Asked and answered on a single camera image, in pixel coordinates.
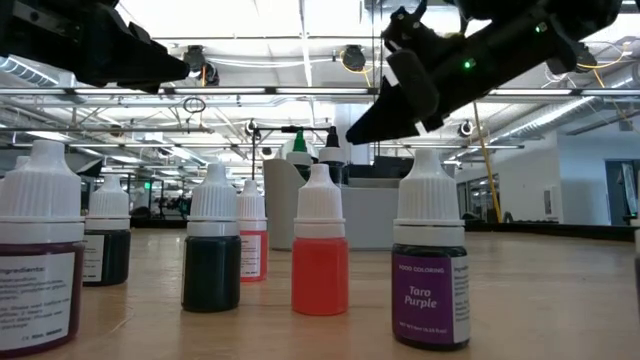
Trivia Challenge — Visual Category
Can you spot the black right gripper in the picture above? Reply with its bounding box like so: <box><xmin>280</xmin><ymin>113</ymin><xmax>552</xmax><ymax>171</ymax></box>
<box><xmin>345</xmin><ymin>4</ymin><xmax>569</xmax><ymax>146</ymax></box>

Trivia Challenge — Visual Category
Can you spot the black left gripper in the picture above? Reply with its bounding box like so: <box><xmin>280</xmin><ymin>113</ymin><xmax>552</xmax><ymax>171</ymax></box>
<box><xmin>0</xmin><ymin>0</ymin><xmax>190</xmax><ymax>94</ymax></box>

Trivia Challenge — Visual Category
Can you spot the large black food coloring bottle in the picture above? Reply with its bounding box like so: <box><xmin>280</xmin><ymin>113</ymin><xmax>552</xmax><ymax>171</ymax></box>
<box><xmin>318</xmin><ymin>125</ymin><xmax>349</xmax><ymax>187</ymax></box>

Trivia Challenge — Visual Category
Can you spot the grey plastic bin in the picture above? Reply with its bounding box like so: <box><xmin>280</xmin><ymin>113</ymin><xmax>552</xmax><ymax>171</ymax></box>
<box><xmin>262</xmin><ymin>158</ymin><xmax>415</xmax><ymax>251</ymax></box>

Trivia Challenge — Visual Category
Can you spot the large green food coloring bottle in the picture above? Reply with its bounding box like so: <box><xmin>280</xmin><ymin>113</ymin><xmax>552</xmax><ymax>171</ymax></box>
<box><xmin>285</xmin><ymin>129</ymin><xmax>314</xmax><ymax>182</ymax></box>

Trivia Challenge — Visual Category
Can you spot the small orange food coloring bottle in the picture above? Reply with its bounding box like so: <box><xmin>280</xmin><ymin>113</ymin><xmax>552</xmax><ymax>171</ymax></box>
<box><xmin>291</xmin><ymin>163</ymin><xmax>350</xmax><ymax>317</ymax></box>

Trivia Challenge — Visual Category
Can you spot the small red food coloring bottle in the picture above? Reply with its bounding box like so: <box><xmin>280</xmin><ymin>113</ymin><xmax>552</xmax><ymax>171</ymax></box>
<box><xmin>236</xmin><ymin>180</ymin><xmax>269</xmax><ymax>283</ymax></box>

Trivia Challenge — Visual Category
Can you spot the small purple food coloring bottle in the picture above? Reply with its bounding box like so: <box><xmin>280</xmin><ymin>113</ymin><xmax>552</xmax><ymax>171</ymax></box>
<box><xmin>390</xmin><ymin>148</ymin><xmax>471</xmax><ymax>351</ymax></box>

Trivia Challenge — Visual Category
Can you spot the small black food coloring bottle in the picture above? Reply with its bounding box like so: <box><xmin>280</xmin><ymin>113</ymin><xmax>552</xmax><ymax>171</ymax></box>
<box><xmin>83</xmin><ymin>173</ymin><xmax>132</xmax><ymax>288</ymax></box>

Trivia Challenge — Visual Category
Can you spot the small dark red coloring bottle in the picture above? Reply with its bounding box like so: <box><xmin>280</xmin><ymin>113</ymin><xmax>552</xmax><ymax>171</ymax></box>
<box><xmin>0</xmin><ymin>139</ymin><xmax>87</xmax><ymax>359</ymax></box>

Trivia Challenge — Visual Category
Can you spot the small dark green coloring bottle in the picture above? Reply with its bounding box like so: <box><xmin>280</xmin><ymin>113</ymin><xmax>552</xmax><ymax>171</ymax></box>
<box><xmin>180</xmin><ymin>163</ymin><xmax>243</xmax><ymax>314</ymax></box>

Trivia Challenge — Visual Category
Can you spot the black perforated computer case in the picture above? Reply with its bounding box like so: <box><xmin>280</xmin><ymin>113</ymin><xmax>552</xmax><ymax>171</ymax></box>
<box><xmin>346</xmin><ymin>154</ymin><xmax>415</xmax><ymax>180</ymax></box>

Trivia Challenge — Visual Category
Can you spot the white cylindrical lamp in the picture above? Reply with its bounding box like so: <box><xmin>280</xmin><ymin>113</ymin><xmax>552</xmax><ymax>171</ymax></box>
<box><xmin>273</xmin><ymin>138</ymin><xmax>326</xmax><ymax>166</ymax></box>

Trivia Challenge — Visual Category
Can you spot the black hanging cable loop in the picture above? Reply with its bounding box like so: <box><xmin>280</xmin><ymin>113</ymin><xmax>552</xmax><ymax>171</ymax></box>
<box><xmin>182</xmin><ymin>96</ymin><xmax>207</xmax><ymax>115</ymax></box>

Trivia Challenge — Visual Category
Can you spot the black aluminium table frame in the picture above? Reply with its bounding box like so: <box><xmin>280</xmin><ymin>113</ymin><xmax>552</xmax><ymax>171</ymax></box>
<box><xmin>82</xmin><ymin>218</ymin><xmax>640</xmax><ymax>243</ymax></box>

